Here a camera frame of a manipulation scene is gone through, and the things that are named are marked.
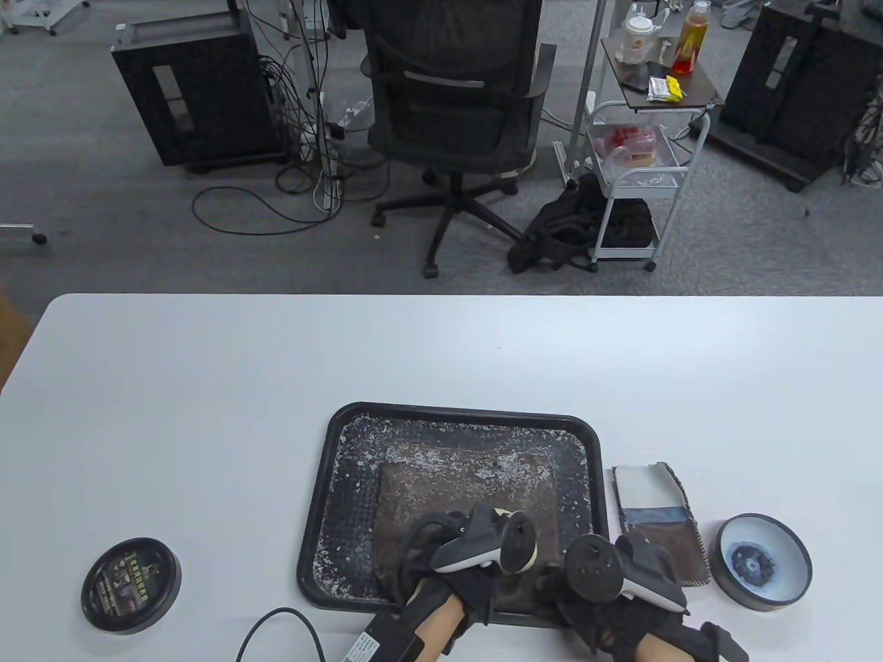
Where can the person's right hand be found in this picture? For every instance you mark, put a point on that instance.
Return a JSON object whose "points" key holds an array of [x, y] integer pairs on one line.
{"points": [[607, 624]]}

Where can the person's left hand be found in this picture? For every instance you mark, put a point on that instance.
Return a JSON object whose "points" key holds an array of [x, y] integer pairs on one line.
{"points": [[476, 593]]}

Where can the yellow round sponge pad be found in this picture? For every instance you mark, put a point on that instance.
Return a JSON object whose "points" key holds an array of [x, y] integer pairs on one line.
{"points": [[535, 552]]}

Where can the brown leather bag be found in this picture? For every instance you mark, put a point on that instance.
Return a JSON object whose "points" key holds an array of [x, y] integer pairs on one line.
{"points": [[469, 489]]}

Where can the white wiping cloth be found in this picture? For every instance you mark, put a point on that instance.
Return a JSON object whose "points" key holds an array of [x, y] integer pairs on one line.
{"points": [[645, 489]]}

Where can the black leather care cream tin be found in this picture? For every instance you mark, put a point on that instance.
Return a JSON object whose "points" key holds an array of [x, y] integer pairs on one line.
{"points": [[762, 562]]}

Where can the black printed tin lid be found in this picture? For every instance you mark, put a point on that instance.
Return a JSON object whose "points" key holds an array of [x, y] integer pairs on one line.
{"points": [[131, 586]]}

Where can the person's left forearm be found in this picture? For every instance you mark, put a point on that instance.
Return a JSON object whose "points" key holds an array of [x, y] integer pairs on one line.
{"points": [[441, 624]]}

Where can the person's right forearm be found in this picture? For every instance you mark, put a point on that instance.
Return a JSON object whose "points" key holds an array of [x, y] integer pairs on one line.
{"points": [[659, 652]]}

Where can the black fabric bag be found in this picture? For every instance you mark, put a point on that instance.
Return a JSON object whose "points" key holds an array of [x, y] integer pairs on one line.
{"points": [[628, 224]]}

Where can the black hanging bag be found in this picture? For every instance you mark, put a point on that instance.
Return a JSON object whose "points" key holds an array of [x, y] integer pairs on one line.
{"points": [[341, 17]]}

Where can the black and white controller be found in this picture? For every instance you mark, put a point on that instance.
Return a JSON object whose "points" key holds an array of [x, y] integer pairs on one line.
{"points": [[593, 565], [514, 545]]}

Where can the black battery box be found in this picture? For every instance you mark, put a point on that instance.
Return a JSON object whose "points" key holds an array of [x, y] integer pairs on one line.
{"points": [[724, 643]]}

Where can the black plastic tray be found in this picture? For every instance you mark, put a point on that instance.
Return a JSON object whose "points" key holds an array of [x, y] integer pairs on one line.
{"points": [[345, 496]]}

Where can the black backpack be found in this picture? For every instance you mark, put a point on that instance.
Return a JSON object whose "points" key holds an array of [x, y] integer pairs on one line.
{"points": [[559, 221]]}

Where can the red snack package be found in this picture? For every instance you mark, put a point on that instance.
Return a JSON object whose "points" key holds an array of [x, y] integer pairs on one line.
{"points": [[624, 141]]}

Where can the black office chair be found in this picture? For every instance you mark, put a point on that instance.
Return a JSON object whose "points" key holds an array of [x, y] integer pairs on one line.
{"points": [[448, 103]]}

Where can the white power strip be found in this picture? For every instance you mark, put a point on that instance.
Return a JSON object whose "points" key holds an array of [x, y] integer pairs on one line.
{"points": [[355, 114]]}

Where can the silver metal pole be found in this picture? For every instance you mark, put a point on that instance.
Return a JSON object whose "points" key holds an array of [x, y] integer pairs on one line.
{"points": [[588, 69]]}

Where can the yellow black packet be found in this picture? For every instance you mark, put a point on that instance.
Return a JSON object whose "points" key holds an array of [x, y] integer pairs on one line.
{"points": [[663, 88]]}

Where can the white rolling cart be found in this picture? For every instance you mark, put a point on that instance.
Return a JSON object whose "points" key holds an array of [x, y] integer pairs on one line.
{"points": [[697, 86]]}

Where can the black computer tower cabinet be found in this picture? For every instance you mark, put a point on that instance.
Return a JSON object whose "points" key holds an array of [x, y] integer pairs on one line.
{"points": [[207, 89]]}

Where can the black equipment cabinet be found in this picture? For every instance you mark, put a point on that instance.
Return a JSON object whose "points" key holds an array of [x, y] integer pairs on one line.
{"points": [[793, 83]]}

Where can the white lidded cup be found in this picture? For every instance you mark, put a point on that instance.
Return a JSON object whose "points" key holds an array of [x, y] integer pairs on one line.
{"points": [[638, 38]]}

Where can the white stand leg with caster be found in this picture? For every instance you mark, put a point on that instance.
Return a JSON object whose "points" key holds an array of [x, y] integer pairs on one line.
{"points": [[17, 231]]}

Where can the orange drink bottle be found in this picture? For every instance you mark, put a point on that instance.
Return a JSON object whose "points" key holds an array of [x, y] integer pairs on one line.
{"points": [[692, 41]]}

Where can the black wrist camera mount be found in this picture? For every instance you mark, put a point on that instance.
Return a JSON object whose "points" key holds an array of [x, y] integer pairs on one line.
{"points": [[386, 638]]}

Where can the white metal post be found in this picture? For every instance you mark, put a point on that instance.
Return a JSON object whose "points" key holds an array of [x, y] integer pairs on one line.
{"points": [[303, 69]]}

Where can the white wheeled frame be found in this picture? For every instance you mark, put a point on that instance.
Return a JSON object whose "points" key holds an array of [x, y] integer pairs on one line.
{"points": [[33, 26]]}

